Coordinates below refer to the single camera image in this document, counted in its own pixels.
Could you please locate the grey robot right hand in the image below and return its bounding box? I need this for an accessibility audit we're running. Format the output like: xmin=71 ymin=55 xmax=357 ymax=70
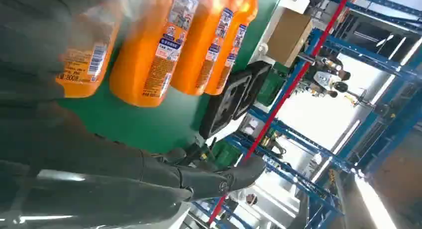
xmin=0 ymin=0 xmax=267 ymax=229

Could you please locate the green table mat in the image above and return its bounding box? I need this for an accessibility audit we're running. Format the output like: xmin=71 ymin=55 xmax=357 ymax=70
xmin=57 ymin=0 xmax=283 ymax=155

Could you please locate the green plastic crate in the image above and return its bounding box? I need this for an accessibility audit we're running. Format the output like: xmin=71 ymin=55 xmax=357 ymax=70
xmin=256 ymin=63 xmax=288 ymax=107
xmin=210 ymin=139 xmax=242 ymax=171

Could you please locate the black foam-lined case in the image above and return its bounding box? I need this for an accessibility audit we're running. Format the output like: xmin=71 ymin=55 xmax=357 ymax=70
xmin=199 ymin=61 xmax=273 ymax=141

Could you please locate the red pole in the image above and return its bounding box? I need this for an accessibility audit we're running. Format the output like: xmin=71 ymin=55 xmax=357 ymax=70
xmin=208 ymin=0 xmax=353 ymax=224

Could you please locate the brown cardboard box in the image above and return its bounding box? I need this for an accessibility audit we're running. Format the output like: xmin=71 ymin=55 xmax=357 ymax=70
xmin=266 ymin=8 xmax=314 ymax=69

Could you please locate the person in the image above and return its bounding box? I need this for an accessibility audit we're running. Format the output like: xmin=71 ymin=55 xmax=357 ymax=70
xmin=306 ymin=71 xmax=349 ymax=99
xmin=315 ymin=56 xmax=352 ymax=82

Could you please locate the blue steel rack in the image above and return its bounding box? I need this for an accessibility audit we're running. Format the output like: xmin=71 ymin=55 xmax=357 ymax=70
xmin=191 ymin=0 xmax=422 ymax=229

